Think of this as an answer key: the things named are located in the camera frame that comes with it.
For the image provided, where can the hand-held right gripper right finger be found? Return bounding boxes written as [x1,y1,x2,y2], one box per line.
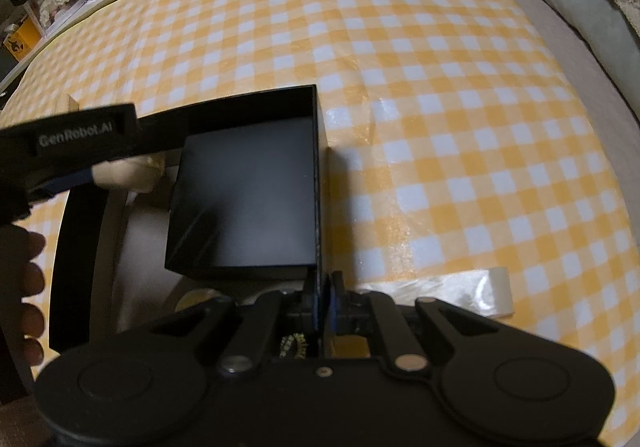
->
[325,271,482,373]

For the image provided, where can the grey pillow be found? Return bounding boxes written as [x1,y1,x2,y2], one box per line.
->
[477,0,640,120]

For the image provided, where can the small black box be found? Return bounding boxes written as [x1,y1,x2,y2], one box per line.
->
[164,127,320,280]

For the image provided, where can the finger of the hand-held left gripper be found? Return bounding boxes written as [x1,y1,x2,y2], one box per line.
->
[30,168,96,202]
[134,119,187,154]

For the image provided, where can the person's left hand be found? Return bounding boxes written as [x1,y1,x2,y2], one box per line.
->
[0,226,47,370]

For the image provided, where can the black tray box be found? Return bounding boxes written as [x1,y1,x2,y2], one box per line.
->
[47,84,331,363]

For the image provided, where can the beige earbud case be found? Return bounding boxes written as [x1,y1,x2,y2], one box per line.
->
[94,151,167,194]

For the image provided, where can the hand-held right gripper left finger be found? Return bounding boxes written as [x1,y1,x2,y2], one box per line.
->
[145,274,323,378]

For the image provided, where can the yellow checked blanket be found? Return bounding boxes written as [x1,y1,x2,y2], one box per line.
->
[0,0,626,447]

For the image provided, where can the yellow box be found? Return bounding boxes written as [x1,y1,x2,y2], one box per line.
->
[2,21,42,62]

